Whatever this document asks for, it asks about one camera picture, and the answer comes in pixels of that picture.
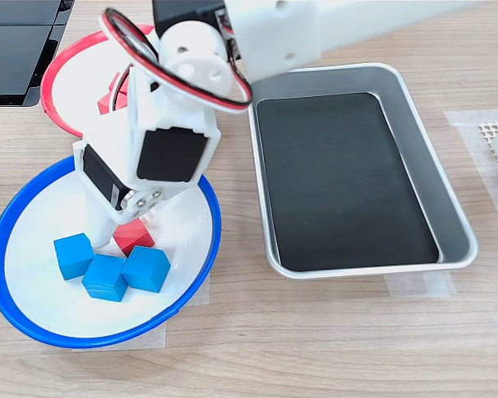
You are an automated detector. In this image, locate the red cube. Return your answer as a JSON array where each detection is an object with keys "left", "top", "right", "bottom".
[
  {"left": 113, "top": 218, "right": 156, "bottom": 257},
  {"left": 107, "top": 72, "right": 130, "bottom": 95},
  {"left": 97, "top": 89, "right": 130, "bottom": 117}
]

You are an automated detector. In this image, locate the red-rimmed white plate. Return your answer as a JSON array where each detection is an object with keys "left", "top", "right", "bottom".
[{"left": 40, "top": 24, "right": 159, "bottom": 140}]

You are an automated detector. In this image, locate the steel tray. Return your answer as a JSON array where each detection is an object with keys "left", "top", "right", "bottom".
[{"left": 243, "top": 61, "right": 480, "bottom": 281}]

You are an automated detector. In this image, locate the blue-rimmed white plate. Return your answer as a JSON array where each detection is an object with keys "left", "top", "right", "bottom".
[{"left": 0, "top": 155, "right": 223, "bottom": 349}]

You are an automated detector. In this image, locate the red black white cable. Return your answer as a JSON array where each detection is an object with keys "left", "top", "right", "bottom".
[{"left": 99, "top": 7, "right": 253, "bottom": 114}]

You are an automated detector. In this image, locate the blue cube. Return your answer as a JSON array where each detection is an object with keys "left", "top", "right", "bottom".
[
  {"left": 121, "top": 245, "right": 172, "bottom": 294},
  {"left": 81, "top": 254, "right": 129, "bottom": 302},
  {"left": 52, "top": 232, "right": 95, "bottom": 281}
]

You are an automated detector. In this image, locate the pale perforated plate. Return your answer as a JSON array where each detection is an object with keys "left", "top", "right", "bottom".
[{"left": 478, "top": 121, "right": 498, "bottom": 196}]

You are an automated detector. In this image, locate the black mat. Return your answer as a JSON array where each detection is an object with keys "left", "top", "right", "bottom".
[{"left": 255, "top": 91, "right": 441, "bottom": 273}]

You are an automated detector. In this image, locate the clear tape strip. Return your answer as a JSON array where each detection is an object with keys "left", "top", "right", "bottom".
[
  {"left": 185, "top": 273, "right": 211, "bottom": 308},
  {"left": 442, "top": 108, "right": 498, "bottom": 233},
  {"left": 384, "top": 269, "right": 457, "bottom": 298},
  {"left": 71, "top": 322, "right": 167, "bottom": 352}
]

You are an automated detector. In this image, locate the black glossy device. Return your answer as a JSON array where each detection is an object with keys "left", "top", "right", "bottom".
[{"left": 0, "top": 0, "right": 76, "bottom": 108}]

